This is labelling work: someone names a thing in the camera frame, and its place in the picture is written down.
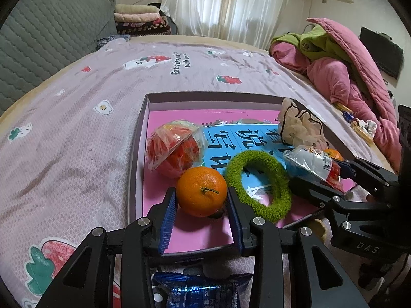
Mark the orange mandarin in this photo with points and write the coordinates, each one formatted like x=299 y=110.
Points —
x=334 y=154
x=200 y=191

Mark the white egg-shaped toy packet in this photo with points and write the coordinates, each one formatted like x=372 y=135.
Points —
x=311 y=162

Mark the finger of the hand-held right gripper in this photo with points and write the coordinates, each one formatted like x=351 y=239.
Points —
x=314 y=191
x=369 y=175

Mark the black flat television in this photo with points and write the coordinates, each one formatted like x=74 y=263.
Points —
x=380 y=53

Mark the white sheer curtain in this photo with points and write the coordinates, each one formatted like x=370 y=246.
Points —
x=224 y=6

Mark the pink folded blanket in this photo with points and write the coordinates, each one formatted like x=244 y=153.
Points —
x=136 y=17

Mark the dark shallow cardboard box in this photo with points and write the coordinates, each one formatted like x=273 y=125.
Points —
x=136 y=173

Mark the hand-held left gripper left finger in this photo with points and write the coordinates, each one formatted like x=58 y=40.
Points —
x=167 y=221

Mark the pink quilt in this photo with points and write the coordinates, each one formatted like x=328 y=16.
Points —
x=330 y=73

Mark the beige round potato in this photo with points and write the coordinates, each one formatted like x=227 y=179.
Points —
x=318 y=229

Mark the blue snack packet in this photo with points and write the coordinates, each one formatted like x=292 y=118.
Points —
x=199 y=290

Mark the dark blue patterned cloth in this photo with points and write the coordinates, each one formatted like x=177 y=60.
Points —
x=110 y=41

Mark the small blue wrapped item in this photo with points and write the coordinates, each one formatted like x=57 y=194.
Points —
x=348 y=115

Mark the beige plush toy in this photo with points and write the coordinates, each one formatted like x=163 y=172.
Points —
x=298 y=128

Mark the small wooden box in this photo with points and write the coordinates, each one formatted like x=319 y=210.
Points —
x=364 y=131

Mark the green blanket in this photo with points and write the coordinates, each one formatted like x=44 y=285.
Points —
x=324 y=46

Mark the dark patterned folded blanket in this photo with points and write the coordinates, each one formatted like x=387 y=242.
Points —
x=144 y=28

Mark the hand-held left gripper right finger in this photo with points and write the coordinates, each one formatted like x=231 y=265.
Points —
x=236 y=224

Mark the beige folded blanket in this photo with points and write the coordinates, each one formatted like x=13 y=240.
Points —
x=135 y=8

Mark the grey quilted cover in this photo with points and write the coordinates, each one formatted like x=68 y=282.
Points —
x=45 y=35

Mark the red ball in plastic bag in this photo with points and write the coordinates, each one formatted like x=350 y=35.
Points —
x=170 y=149

